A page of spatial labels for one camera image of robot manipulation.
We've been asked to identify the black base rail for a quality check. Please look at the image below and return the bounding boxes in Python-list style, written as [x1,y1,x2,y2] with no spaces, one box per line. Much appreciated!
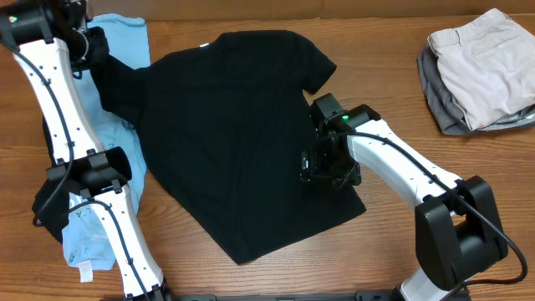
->
[175,290,395,301]

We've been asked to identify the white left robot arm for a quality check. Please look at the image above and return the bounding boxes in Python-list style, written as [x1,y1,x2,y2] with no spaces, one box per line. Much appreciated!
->
[1,1,175,300]

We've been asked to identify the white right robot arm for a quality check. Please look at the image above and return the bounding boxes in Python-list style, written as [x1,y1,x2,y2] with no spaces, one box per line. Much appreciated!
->
[301,94,507,300]

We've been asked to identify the black t-shirt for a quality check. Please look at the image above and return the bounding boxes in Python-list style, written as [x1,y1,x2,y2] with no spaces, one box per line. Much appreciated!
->
[91,30,365,264]

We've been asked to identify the light blue printed t-shirt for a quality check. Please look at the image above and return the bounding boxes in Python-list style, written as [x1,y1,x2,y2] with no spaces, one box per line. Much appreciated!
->
[62,13,150,283]

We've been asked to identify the brown cardboard back panel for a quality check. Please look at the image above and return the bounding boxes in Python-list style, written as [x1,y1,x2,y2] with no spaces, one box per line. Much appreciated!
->
[90,0,534,21]

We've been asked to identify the folded grey garment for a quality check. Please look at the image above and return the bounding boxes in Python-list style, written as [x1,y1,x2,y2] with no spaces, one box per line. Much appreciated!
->
[417,43,534,135]

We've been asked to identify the black garment under blue shirt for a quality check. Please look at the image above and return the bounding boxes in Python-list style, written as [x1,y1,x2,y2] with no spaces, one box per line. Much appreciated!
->
[31,116,72,244]

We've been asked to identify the folded beige shorts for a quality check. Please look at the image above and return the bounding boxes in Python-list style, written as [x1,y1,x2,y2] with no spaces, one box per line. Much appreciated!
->
[428,8,534,130]

